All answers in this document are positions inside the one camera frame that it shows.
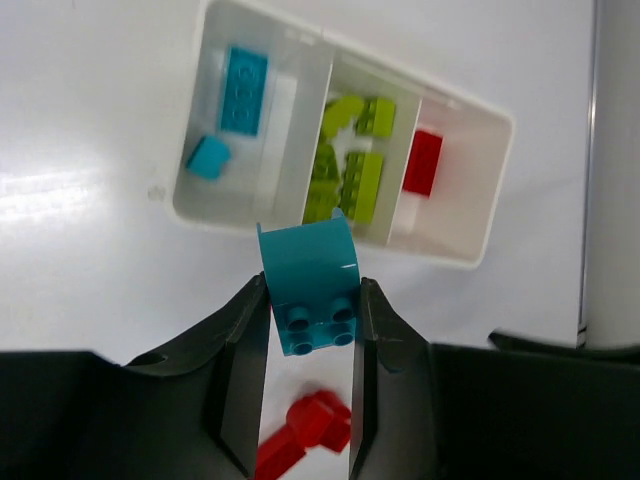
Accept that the green long lego brick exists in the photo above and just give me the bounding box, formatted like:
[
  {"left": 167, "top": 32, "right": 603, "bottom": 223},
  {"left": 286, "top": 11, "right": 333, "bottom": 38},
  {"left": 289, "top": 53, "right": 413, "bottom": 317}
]
[{"left": 339, "top": 150, "right": 384, "bottom": 224}]

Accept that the green curved lego brick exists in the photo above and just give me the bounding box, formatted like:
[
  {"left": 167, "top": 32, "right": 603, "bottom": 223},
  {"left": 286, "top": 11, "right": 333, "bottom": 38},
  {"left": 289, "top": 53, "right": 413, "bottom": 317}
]
[{"left": 319, "top": 95, "right": 365, "bottom": 144}]

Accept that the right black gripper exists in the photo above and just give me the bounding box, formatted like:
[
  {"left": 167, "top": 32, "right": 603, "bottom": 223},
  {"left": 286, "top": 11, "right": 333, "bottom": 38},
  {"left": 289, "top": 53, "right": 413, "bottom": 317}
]
[{"left": 487, "top": 329, "right": 640, "bottom": 359}]

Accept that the cyan long lego upturned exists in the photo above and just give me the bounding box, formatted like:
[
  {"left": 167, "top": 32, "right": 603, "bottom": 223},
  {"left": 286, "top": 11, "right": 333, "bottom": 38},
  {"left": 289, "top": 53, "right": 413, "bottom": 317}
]
[{"left": 219, "top": 45, "right": 269, "bottom": 137}]

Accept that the red arch lego brick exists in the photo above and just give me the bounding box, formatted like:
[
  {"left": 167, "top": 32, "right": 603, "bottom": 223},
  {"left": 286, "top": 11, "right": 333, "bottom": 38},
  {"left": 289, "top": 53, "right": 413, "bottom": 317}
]
[{"left": 286, "top": 390, "right": 352, "bottom": 454}]

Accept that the small green lego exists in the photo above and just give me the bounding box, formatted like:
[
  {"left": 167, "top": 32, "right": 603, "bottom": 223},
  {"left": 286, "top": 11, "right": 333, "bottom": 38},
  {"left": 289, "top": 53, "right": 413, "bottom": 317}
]
[{"left": 355, "top": 97, "right": 396, "bottom": 138}]

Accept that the red long lego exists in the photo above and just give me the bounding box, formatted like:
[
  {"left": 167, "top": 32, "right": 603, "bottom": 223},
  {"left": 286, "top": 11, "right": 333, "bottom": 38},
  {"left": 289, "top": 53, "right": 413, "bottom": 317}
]
[{"left": 253, "top": 425, "right": 306, "bottom": 480}]

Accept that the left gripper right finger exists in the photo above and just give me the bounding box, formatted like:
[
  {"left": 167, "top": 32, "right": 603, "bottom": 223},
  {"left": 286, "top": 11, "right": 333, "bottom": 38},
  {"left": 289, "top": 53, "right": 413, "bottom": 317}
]
[{"left": 349, "top": 279, "right": 639, "bottom": 479}]

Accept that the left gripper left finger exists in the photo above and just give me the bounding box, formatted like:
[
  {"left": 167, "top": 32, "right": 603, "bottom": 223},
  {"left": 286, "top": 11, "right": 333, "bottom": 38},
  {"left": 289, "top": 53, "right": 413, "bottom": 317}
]
[{"left": 1, "top": 275, "right": 270, "bottom": 479}]

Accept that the small cyan square lego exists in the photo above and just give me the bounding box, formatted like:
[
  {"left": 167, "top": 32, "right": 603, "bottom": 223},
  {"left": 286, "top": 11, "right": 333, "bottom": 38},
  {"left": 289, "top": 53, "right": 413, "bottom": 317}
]
[{"left": 186, "top": 135, "right": 232, "bottom": 181}]

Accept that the white three-compartment tray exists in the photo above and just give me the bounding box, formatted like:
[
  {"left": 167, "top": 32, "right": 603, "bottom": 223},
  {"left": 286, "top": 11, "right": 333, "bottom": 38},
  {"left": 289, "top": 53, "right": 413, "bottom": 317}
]
[{"left": 170, "top": 1, "right": 514, "bottom": 268}]

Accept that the cyan curved lego brick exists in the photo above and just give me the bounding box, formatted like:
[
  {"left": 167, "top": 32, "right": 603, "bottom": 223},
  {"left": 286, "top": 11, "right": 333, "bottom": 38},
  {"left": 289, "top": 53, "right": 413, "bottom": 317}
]
[{"left": 257, "top": 208, "right": 361, "bottom": 356}]

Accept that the red sloped lego brick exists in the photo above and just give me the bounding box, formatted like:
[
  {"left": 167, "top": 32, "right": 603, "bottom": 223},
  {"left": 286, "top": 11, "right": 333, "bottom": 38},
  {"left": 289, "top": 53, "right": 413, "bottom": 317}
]
[{"left": 403, "top": 130, "right": 443, "bottom": 198}]

